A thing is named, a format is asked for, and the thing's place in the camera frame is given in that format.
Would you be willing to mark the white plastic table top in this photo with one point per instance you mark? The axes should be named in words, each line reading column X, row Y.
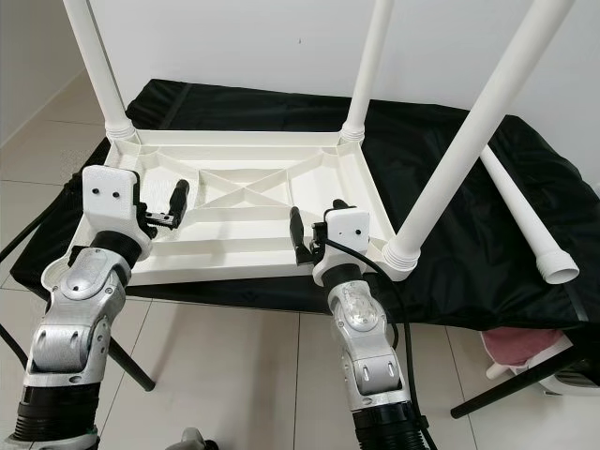
column 244, row 248

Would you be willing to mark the white plastic table leg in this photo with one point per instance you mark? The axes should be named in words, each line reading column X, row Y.
column 530, row 220
column 98, row 66
column 366, row 75
column 478, row 131

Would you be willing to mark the black table cloth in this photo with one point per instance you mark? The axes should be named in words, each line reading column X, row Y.
column 450, row 291

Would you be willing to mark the small white plastic piece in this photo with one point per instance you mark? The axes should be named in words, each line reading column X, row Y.
column 497, row 371

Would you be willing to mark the grey left robot foot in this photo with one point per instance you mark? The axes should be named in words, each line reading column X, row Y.
column 197, row 440

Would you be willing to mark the pink slipper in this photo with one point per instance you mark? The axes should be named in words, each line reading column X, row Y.
column 520, row 345

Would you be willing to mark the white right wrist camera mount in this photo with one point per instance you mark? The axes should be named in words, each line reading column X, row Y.
column 345, row 242

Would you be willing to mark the black metal table frame leg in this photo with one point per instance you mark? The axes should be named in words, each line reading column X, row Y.
column 131, row 366

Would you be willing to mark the black metal table frame bar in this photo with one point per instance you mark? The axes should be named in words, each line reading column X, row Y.
column 525, row 384

